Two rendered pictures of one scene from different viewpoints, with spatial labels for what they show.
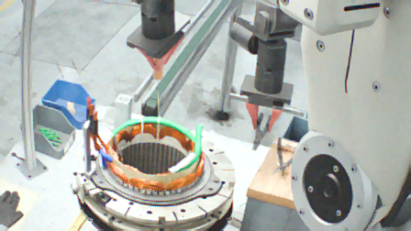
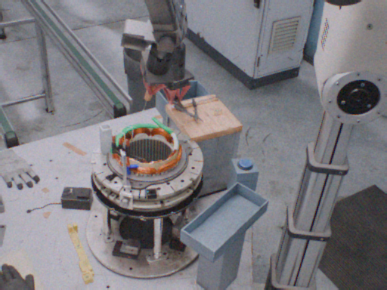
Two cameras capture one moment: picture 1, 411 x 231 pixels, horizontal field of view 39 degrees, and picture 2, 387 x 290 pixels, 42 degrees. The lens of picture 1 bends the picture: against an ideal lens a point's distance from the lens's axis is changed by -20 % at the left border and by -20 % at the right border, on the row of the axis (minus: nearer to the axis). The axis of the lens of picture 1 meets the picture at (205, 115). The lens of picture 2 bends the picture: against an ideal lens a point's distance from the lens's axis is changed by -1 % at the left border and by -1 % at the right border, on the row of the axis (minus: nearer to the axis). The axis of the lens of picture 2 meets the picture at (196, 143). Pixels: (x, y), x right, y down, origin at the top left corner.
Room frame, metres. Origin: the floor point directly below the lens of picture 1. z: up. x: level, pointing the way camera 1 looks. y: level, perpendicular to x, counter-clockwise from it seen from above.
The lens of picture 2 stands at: (0.21, 0.81, 2.04)
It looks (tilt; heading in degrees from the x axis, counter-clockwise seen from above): 38 degrees down; 313
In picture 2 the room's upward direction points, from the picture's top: 5 degrees clockwise
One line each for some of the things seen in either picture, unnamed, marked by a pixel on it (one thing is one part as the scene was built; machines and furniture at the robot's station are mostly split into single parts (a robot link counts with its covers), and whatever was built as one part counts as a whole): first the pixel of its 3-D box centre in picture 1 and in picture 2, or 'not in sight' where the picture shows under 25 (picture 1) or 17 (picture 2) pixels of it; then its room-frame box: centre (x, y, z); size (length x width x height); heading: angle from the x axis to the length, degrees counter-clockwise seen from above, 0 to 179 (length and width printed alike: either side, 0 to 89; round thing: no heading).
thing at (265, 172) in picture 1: (302, 177); (202, 117); (1.16, -0.22, 1.05); 0.20 x 0.19 x 0.02; 163
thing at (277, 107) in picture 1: (265, 110); (175, 90); (1.19, -0.12, 1.19); 0.07 x 0.07 x 0.09; 81
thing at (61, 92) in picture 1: (68, 104); not in sight; (1.68, 0.42, 0.82); 0.16 x 0.14 x 0.07; 79
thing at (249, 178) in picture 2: not in sight; (239, 195); (0.92, -0.17, 0.91); 0.07 x 0.07 x 0.25; 58
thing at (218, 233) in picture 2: not in sight; (221, 249); (0.79, 0.05, 0.92); 0.25 x 0.11 x 0.28; 97
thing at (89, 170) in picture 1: (89, 151); (125, 170); (1.02, 0.21, 1.15); 0.03 x 0.02 x 0.12; 154
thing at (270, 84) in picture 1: (269, 78); (175, 70); (1.19, -0.11, 1.26); 0.10 x 0.07 x 0.07; 81
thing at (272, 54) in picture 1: (270, 49); (174, 52); (1.20, -0.11, 1.32); 0.07 x 0.06 x 0.07; 41
